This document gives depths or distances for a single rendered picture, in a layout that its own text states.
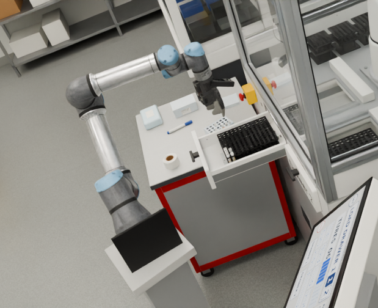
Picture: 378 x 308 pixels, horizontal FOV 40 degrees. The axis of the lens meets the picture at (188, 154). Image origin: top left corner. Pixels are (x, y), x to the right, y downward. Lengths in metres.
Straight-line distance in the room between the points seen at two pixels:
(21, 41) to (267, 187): 4.05
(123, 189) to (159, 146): 0.62
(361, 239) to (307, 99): 0.41
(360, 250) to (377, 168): 0.49
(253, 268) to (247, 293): 0.16
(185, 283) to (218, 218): 0.52
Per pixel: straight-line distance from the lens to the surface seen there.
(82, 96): 2.10
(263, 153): 2.09
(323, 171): 1.67
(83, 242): 3.47
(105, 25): 5.87
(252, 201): 2.57
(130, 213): 1.95
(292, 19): 1.37
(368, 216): 1.38
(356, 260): 1.30
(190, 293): 2.22
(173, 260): 2.01
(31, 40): 6.01
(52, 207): 3.89
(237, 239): 2.72
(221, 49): 2.87
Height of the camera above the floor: 2.21
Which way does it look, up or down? 37 degrees down
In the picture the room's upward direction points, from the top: 23 degrees counter-clockwise
